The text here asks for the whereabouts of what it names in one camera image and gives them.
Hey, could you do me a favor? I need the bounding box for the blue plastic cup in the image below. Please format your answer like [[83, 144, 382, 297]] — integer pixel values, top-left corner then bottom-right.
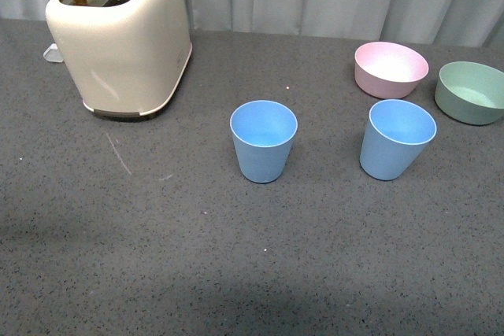
[[230, 100, 298, 183], [359, 99, 437, 181]]

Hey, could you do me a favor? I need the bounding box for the cream white toaster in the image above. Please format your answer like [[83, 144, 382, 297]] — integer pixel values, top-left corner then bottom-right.
[[46, 0, 192, 117]]

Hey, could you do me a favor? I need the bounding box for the pink plastic bowl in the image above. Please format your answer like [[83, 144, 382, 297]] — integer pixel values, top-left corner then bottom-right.
[[354, 42, 429, 99]]

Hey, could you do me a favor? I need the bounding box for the white toaster lever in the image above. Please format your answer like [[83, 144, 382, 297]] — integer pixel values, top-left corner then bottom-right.
[[43, 43, 64, 64]]

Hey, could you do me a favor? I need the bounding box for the green plastic bowl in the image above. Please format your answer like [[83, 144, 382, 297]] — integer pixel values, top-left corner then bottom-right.
[[435, 61, 503, 125]]

